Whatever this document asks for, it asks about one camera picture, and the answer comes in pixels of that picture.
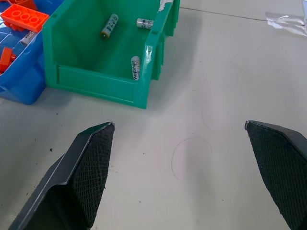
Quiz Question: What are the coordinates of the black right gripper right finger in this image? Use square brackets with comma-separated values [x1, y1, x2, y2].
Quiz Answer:
[244, 120, 307, 230]

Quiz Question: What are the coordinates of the green plastic storage bin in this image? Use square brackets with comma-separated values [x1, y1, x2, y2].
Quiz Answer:
[42, 0, 181, 110]

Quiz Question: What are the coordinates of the clear plastic bag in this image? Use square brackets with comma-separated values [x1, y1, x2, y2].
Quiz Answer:
[265, 11, 307, 37]

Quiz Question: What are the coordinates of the orange toy brick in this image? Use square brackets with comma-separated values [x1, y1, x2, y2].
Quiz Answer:
[0, 4, 50, 33]

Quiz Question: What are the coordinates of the blue plastic storage bin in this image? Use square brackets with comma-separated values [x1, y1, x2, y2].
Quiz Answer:
[0, 0, 65, 105]

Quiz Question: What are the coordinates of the white battery with black print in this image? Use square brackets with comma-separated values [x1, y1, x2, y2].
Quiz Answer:
[130, 56, 142, 82]
[20, 31, 38, 47]
[100, 13, 120, 40]
[136, 18, 154, 30]

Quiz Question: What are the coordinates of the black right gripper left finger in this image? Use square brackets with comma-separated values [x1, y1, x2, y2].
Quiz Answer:
[8, 121, 116, 230]

